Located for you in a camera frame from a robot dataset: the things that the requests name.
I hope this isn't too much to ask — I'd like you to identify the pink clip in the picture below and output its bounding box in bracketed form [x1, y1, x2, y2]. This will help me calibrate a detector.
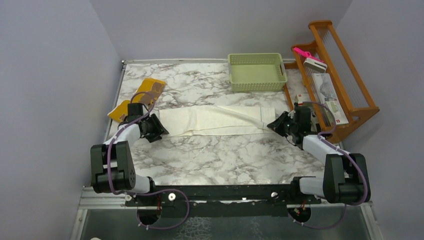
[292, 47, 324, 63]

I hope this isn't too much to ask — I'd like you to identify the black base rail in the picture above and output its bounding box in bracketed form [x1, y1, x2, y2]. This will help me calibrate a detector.
[125, 184, 322, 218]

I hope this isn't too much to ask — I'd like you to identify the small white green box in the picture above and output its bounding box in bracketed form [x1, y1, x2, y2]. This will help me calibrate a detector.
[295, 93, 311, 106]

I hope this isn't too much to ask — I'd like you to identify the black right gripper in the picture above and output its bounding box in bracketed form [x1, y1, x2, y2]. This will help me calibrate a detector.
[267, 111, 298, 137]

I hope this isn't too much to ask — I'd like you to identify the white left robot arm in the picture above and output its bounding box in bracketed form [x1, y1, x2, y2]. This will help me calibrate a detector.
[90, 103, 169, 206]

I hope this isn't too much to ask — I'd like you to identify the clear plastic package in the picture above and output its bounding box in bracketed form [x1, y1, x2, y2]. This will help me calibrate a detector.
[312, 73, 338, 104]

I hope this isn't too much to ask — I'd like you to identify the white towel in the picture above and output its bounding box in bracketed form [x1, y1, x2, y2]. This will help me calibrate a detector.
[159, 105, 276, 137]

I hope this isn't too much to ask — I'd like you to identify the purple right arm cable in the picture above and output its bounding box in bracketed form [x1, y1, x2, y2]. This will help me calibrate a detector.
[286, 101, 371, 231]

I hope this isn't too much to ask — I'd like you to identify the green plastic basket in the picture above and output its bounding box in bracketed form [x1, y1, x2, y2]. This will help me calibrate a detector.
[227, 53, 288, 92]

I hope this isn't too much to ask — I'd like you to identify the wooden rack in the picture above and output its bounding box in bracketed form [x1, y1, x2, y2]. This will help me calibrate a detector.
[284, 20, 380, 143]

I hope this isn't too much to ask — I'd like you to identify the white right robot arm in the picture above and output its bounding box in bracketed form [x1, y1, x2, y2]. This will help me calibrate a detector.
[267, 106, 371, 206]

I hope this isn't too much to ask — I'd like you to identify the white grey box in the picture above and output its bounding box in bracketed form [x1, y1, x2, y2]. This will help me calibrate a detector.
[303, 57, 328, 73]

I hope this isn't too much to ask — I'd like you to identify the yellow bear towel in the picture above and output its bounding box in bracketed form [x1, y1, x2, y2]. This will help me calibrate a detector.
[107, 78, 167, 123]

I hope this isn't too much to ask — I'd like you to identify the white green box upper shelf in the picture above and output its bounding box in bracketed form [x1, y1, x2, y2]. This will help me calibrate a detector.
[324, 100, 349, 126]

